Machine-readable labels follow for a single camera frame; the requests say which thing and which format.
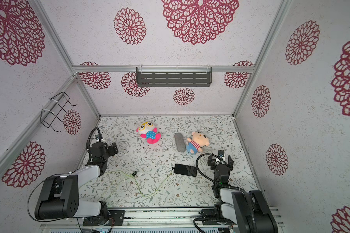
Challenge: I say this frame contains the black smartphone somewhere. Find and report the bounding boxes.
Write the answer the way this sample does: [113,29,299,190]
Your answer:
[173,164,197,177]

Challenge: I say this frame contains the green wired earphones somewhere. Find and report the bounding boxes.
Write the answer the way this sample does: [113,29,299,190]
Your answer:
[80,170,173,207]

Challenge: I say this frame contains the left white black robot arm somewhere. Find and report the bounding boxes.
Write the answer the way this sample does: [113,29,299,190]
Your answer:
[26,142,119,226]

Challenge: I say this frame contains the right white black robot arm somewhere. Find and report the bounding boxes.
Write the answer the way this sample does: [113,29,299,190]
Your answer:
[193,153,279,233]

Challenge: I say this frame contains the pig plush toy blue pants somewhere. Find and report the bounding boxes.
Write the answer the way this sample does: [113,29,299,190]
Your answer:
[186,132,210,154]

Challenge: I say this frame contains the pink owl plush toy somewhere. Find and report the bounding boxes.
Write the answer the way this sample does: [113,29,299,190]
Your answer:
[136,122,161,144]

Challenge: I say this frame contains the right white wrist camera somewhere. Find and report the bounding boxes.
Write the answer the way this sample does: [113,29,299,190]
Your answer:
[217,150,225,163]

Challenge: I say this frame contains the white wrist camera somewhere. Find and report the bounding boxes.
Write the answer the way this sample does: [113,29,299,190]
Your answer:
[95,134,106,143]
[217,150,225,163]

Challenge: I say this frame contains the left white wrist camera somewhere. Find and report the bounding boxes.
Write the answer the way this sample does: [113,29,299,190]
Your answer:
[95,134,106,143]

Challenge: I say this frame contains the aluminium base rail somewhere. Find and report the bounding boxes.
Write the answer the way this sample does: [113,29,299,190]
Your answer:
[39,206,286,232]

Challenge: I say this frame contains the black wire wall rack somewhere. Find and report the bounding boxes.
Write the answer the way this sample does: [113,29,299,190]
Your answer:
[39,92,77,133]

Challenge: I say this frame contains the dark grey wall shelf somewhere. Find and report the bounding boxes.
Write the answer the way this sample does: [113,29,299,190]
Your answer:
[136,67,213,87]

